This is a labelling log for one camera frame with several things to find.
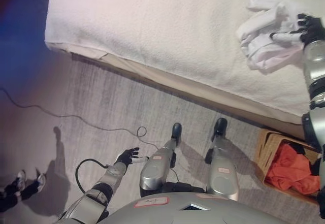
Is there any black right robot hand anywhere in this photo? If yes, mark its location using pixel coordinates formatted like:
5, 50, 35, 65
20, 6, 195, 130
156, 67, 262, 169
270, 13, 325, 45

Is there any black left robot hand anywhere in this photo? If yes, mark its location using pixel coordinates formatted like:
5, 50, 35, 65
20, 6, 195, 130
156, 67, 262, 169
114, 147, 151, 167

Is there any white garment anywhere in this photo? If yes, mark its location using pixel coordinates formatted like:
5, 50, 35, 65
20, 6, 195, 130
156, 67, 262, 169
235, 0, 309, 75

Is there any woven wicker laundry basket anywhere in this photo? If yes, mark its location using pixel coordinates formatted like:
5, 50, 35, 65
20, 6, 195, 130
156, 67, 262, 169
254, 128, 323, 206

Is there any bed with white blanket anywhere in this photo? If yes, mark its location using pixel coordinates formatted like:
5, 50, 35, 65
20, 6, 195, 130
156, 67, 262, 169
44, 0, 325, 117

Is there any silver left robot leg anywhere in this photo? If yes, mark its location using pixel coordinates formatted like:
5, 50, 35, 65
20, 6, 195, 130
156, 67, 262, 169
139, 122, 184, 198

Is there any grey striped rug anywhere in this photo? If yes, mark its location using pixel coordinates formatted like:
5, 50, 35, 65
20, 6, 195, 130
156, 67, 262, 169
30, 56, 325, 224

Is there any white sneaker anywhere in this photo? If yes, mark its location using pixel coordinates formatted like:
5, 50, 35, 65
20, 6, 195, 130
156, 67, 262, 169
35, 172, 47, 192
15, 169, 26, 189

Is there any silver robot torso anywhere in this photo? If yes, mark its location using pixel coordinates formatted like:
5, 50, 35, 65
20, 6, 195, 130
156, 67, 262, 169
98, 193, 325, 224

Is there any orange garment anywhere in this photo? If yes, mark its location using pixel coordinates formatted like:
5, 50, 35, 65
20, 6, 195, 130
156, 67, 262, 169
265, 142, 321, 194

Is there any thin black floor cable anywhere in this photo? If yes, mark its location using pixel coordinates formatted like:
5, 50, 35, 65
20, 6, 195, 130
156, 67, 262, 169
0, 87, 165, 149

